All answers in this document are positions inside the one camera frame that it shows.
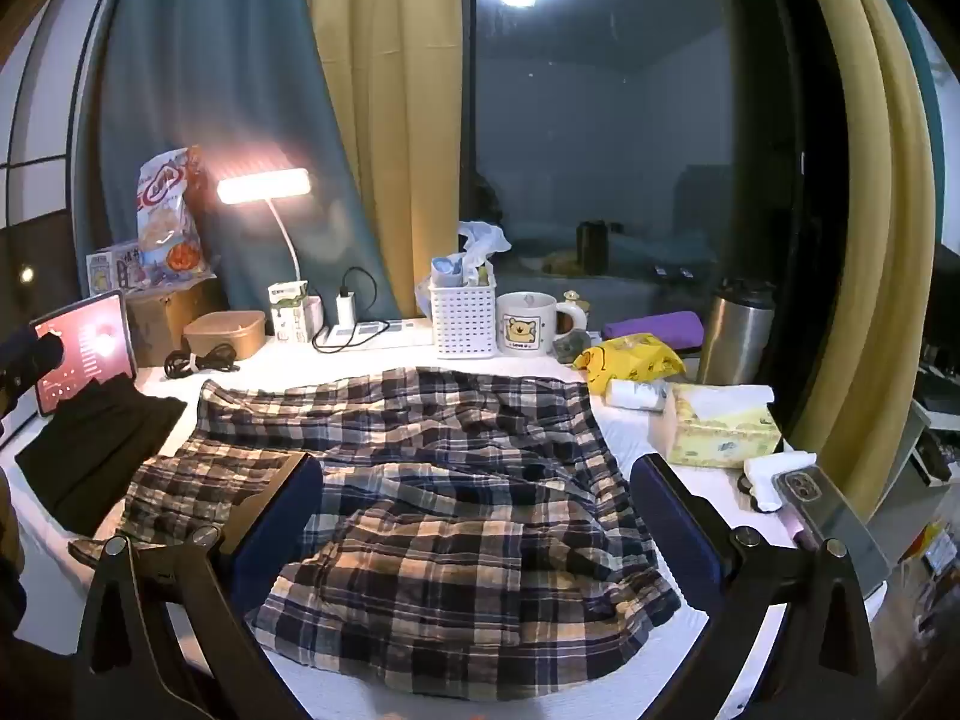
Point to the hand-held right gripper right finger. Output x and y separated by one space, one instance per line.
675 532

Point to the white desk lamp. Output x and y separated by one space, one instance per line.
262 186

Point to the dark window pane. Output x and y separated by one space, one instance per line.
600 127

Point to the purple cloth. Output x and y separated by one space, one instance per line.
652 328

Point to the yellow tissue box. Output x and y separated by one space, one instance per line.
720 427

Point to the plaid pants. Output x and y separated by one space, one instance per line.
450 510

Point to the colourful snack bag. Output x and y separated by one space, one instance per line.
169 217

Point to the yellow curtain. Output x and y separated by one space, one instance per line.
855 202
382 75

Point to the tan plastic container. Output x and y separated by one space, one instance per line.
223 331

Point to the small figurine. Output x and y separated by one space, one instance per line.
574 301

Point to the white wipes pack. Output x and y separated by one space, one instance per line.
634 394

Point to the black folded cloth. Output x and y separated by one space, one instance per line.
97 450

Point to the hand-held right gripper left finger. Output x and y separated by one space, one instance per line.
279 517

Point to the smartphone with clear case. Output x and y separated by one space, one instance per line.
832 517

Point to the small printed figure box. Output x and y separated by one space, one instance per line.
112 270

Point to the tablet with red screen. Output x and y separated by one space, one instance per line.
82 349

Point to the white handheld device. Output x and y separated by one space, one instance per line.
772 476

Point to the crumpled white plastic bag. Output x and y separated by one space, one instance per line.
484 244

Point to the white bear mug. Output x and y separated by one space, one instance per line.
525 322

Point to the white perforated basket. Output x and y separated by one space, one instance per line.
465 319

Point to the steel thermos flask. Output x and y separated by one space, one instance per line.
735 334

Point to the teal curtain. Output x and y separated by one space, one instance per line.
217 75

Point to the white and green milk carton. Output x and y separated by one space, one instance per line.
288 311

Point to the small grey object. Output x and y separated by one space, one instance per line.
571 345

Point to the brown cardboard box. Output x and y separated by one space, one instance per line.
161 319

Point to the white plug charger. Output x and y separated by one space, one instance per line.
346 310

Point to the white power strip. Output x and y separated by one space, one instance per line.
390 331

